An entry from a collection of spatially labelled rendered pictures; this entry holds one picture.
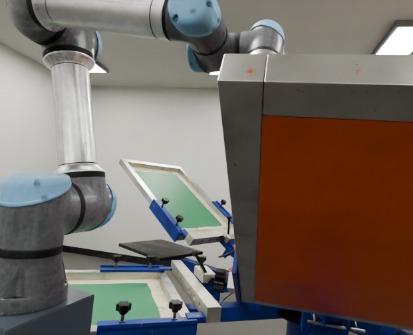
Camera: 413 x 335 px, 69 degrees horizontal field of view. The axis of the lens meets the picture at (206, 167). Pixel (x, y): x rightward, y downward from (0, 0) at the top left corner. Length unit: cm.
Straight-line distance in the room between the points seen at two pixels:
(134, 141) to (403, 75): 521
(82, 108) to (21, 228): 31
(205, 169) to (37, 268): 443
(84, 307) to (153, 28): 53
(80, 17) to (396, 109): 54
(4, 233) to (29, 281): 9
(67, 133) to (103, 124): 498
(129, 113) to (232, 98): 528
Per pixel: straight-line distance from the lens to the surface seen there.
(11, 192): 61
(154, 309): 126
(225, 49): 61
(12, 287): 63
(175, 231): 172
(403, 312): 87
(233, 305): 144
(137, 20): 58
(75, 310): 67
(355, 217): 43
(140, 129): 538
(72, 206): 65
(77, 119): 75
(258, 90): 26
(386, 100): 28
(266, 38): 63
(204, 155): 497
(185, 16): 52
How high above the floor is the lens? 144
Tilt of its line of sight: 3 degrees up
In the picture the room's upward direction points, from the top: 5 degrees clockwise
